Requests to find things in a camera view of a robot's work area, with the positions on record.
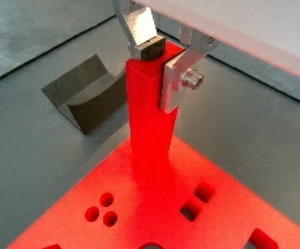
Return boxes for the dark grey foam mat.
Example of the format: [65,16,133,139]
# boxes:
[0,0,115,77]

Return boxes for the red arch-shaped peg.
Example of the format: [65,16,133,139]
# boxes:
[125,42,182,179]

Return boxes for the dark grey curved block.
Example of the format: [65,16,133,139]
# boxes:
[41,54,125,134]

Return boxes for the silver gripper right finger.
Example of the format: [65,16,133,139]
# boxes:
[160,25,219,114]

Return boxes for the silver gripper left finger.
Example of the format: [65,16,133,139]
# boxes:
[112,0,166,61]

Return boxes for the red shape-sorting board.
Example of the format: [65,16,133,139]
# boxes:
[7,138,300,249]

